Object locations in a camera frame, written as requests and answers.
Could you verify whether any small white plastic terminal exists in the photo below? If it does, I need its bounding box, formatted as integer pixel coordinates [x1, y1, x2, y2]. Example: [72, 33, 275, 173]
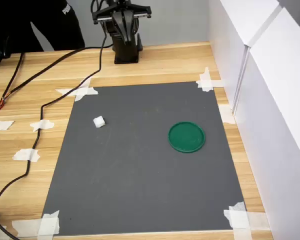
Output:
[92, 115, 107, 129]

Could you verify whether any round green lid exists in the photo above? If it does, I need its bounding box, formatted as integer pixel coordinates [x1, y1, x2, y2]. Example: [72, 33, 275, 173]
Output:
[167, 121, 206, 154]

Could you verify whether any white partition joint profile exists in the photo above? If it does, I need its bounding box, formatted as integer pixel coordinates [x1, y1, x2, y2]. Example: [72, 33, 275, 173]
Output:
[230, 4, 291, 117]

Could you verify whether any black cable by white block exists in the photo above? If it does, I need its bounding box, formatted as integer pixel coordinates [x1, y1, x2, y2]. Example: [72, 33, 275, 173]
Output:
[0, 216, 20, 240]

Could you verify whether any long black taped cable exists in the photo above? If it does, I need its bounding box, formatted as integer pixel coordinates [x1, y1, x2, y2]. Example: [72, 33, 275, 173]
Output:
[0, 24, 109, 210]

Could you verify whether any thin black cable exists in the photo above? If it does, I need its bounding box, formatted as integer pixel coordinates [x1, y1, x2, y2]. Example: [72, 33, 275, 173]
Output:
[0, 51, 25, 104]

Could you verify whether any person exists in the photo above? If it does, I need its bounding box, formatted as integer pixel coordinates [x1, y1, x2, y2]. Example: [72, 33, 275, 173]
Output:
[0, 0, 86, 53]

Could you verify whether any white partition panel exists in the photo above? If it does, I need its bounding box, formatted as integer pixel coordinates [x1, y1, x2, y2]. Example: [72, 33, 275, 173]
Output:
[232, 6, 300, 240]
[206, 0, 283, 116]

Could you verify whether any dark grey mat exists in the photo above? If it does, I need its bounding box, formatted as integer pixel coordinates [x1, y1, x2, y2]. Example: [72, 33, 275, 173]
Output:
[40, 81, 248, 237]

